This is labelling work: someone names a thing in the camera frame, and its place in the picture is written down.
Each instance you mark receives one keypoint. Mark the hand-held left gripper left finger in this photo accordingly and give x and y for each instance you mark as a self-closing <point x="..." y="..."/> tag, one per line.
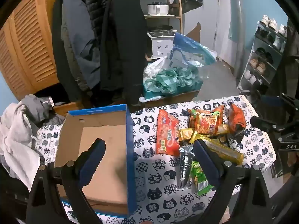
<point x="93" y="161"/>

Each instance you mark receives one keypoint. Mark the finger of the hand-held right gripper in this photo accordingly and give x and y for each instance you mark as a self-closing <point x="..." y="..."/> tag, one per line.
<point x="290" y="102"/>
<point x="264" y="123"/>

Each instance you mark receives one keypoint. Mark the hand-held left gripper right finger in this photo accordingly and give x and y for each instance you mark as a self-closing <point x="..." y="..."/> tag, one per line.
<point x="208" y="161"/>

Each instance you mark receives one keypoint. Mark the long yellow snack packet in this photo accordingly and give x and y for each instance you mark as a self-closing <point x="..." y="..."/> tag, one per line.
<point x="224" y="151"/>

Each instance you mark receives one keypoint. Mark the blue cardboard box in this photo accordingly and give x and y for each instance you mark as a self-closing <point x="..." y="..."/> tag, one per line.
<point x="105" y="144"/>

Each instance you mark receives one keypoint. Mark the green snack packet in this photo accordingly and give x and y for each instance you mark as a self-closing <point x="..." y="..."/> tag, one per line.
<point x="201" y="182"/>

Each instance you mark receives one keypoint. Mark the silver snack packet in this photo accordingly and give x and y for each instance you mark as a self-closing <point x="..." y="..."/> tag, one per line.
<point x="185" y="168"/>

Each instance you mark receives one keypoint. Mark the orange green-label snack bag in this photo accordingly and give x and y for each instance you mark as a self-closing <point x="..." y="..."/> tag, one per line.
<point x="237" y="119"/>

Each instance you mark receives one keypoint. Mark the small yellow snack packet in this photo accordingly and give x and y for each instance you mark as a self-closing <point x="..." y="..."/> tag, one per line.
<point x="222" y="128"/>
<point x="186" y="134"/>

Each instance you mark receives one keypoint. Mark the orange fries snack bag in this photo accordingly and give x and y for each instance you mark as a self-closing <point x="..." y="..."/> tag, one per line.
<point x="205" y="122"/>

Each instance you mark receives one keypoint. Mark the large red snack bag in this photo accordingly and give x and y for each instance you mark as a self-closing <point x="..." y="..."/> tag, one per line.
<point x="167" y="133"/>

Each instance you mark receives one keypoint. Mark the assorted shoes group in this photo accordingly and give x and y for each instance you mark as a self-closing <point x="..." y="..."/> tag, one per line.
<point x="260" y="67"/>

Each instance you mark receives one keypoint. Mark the grey shoe rack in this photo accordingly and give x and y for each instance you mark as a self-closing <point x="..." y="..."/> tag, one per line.
<point x="278" y="51"/>

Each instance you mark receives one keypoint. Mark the cat print tablecloth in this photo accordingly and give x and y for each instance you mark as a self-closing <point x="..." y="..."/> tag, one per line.
<point x="149" y="168"/>

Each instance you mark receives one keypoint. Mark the wooden crate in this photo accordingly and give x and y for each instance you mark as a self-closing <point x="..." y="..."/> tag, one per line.
<point x="67" y="108"/>

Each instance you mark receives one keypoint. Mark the dark grey garment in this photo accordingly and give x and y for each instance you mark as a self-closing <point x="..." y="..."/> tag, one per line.
<point x="39" y="107"/>

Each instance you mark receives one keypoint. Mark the light grey hoodie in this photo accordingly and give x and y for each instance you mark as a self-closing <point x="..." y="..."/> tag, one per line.
<point x="16" y="140"/>

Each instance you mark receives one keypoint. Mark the green checked cloth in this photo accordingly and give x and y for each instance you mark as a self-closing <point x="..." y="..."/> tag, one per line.
<point x="172" y="79"/>

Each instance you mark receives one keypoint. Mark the dark hanging coat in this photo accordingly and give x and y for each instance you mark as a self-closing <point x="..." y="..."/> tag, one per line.
<point x="60" y="63"/>

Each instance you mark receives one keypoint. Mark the blue plastic bag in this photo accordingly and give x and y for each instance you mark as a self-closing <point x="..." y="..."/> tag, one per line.
<point x="191" y="49"/>

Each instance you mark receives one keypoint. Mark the white plastic bag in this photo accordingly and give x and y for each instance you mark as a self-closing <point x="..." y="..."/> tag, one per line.
<point x="156" y="68"/>

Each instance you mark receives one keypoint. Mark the grey hanging jacket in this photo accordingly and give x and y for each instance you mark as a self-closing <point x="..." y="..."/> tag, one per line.
<point x="79" y="39"/>

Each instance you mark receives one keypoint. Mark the white printed appliance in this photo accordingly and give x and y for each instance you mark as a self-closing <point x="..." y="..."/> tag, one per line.
<point x="161" y="45"/>

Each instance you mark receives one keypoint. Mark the long black hanging coat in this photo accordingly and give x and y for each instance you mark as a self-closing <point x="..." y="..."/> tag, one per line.
<point x="123" y="39"/>

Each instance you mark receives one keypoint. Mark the white door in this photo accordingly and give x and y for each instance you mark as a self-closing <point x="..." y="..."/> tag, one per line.
<point x="205" y="9"/>

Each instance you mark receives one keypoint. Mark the wooden louvered cabinet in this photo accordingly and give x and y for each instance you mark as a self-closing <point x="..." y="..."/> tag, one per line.
<point x="30" y="39"/>

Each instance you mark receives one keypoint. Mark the black pan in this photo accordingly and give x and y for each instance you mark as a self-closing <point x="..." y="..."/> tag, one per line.
<point x="161" y="28"/>

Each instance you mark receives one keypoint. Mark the wooden shelf rack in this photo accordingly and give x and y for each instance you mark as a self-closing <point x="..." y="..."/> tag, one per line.
<point x="179" y="4"/>

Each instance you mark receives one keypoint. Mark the white pot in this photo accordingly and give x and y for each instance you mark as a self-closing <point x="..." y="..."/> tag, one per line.
<point x="157" y="8"/>

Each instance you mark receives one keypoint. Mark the black puffer jacket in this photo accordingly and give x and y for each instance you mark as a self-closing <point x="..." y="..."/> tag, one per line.
<point x="95" y="2"/>

